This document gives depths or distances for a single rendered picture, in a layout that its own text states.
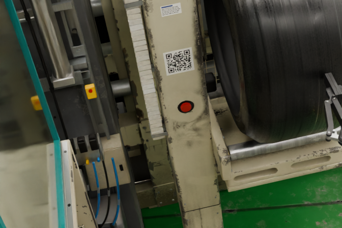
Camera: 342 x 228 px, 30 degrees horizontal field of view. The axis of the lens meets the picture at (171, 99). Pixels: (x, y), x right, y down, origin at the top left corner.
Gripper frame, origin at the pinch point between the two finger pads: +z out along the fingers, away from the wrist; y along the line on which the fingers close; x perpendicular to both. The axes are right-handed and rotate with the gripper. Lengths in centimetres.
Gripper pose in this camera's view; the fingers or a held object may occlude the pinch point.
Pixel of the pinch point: (332, 87)
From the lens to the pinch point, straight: 150.8
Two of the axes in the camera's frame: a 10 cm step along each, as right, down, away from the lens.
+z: -1.9, -7.3, 6.6
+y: -9.8, 2.1, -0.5
